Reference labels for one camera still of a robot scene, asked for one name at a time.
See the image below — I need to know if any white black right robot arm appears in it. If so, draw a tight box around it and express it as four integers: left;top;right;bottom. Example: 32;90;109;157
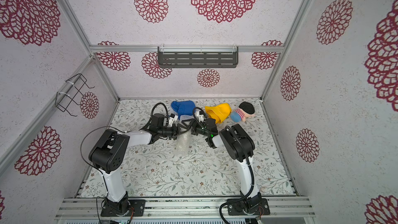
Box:
177;118;262;208

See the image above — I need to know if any black wire wall rack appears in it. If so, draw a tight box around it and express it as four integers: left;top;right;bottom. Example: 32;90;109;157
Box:
55;73;95;117

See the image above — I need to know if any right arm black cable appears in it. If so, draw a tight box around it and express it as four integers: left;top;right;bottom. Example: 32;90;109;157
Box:
192;107;256;224

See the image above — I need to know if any clear bubble wrap sheet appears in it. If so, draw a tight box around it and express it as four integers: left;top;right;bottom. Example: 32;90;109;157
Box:
176;131;192;157

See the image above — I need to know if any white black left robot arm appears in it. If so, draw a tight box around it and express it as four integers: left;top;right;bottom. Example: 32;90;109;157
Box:
89;114;180;203

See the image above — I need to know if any grey metal wall shelf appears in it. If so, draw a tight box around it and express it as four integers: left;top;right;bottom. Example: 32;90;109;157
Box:
157;46;239;68

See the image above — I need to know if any yellow cloth raincoat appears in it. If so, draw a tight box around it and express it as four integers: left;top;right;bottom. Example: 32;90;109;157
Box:
205;103;232;124

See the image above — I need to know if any aluminium front rail frame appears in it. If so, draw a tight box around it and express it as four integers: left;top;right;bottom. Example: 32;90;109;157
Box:
55;196;316;220

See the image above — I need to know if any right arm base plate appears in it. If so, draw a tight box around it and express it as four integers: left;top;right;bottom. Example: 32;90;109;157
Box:
227;197;271;216

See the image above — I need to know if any blue cloth hat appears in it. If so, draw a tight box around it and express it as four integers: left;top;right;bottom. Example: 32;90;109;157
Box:
171;100;196;119

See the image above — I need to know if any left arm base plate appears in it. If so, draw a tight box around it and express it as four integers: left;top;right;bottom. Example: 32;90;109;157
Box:
100;199;146;217

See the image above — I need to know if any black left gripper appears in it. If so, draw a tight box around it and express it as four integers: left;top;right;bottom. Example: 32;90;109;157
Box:
159;123;189;141

